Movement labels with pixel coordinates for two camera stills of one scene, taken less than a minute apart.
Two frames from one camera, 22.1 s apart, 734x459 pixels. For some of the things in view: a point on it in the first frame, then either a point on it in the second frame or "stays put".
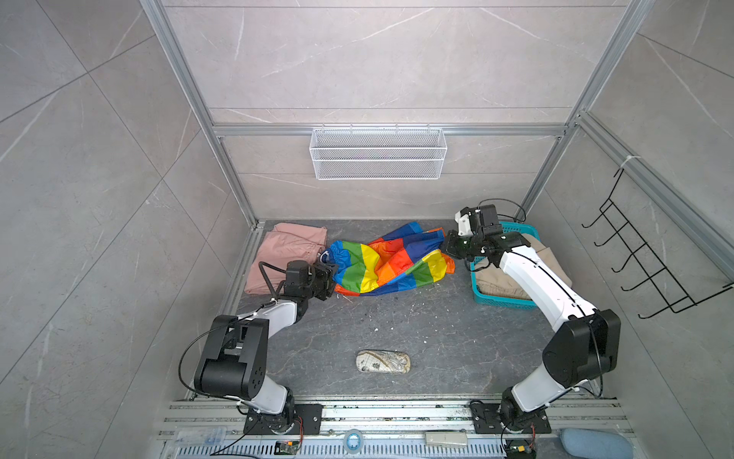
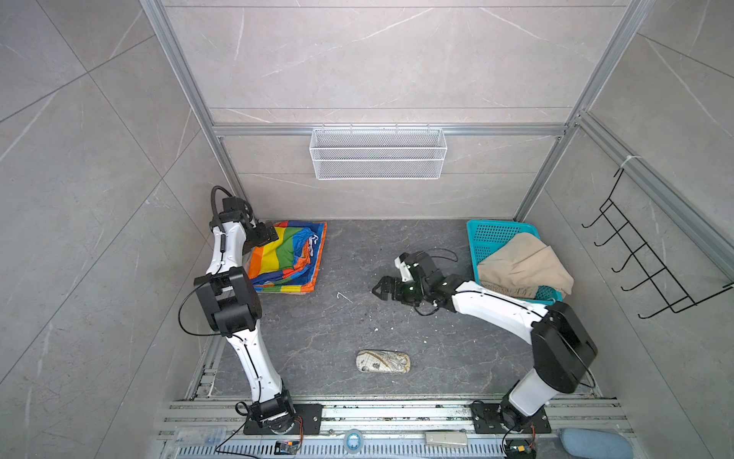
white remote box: x=457 y=438 stays put
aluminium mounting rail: x=214 y=429 stays put
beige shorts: x=492 y=280 stays put
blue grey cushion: x=593 y=444 stays put
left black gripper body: x=318 y=282 → x=259 y=235
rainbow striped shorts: x=406 y=258 → x=289 y=265
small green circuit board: x=286 y=447 stays put
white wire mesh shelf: x=372 y=154 stays put
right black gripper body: x=463 y=247 → x=414 y=292
